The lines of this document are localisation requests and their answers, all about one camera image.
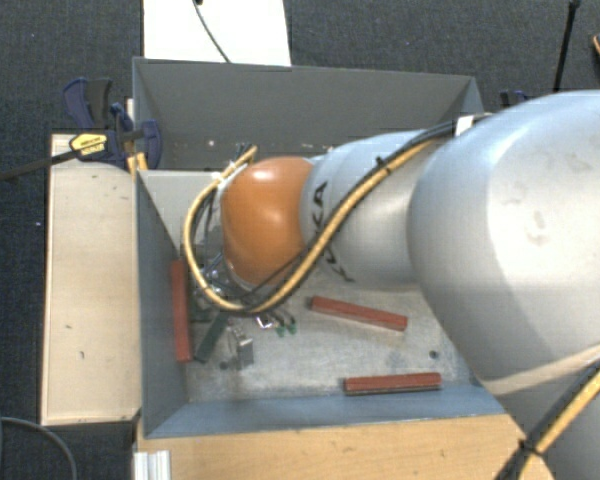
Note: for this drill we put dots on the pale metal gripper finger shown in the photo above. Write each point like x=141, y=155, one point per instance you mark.
x=231, y=348
x=245, y=350

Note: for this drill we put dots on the dark green flat block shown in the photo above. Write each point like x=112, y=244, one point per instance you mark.
x=211, y=340

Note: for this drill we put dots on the red-brown flat block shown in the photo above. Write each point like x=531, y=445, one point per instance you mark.
x=360, y=313
x=181, y=313
x=392, y=383

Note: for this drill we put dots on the pale wood board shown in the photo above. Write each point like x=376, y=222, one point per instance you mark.
x=92, y=288

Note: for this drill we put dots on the grey metal bin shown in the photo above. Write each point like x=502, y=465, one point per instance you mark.
x=300, y=108

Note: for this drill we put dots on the black cylinder on white bracket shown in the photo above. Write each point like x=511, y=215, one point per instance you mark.
x=264, y=322

